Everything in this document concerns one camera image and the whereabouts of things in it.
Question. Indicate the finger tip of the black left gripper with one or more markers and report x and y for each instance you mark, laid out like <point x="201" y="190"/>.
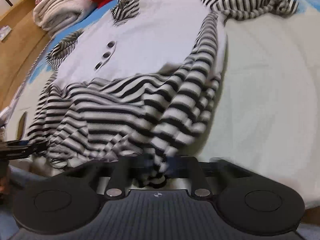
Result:
<point x="20" y="149"/>

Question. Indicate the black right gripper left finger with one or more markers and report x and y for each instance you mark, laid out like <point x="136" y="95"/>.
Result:
<point x="124" y="173"/>

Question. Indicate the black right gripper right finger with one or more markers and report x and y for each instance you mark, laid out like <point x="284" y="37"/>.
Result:
<point x="188" y="168"/>

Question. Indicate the black white striped garment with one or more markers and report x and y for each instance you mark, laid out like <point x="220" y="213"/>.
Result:
<point x="140" y="81"/>

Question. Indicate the blue white patterned bedspread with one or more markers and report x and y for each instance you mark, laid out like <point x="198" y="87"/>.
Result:
<point x="267" y="116"/>

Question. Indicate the beige folded fleece garment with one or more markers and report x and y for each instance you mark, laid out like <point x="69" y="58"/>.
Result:
<point x="54" y="16"/>

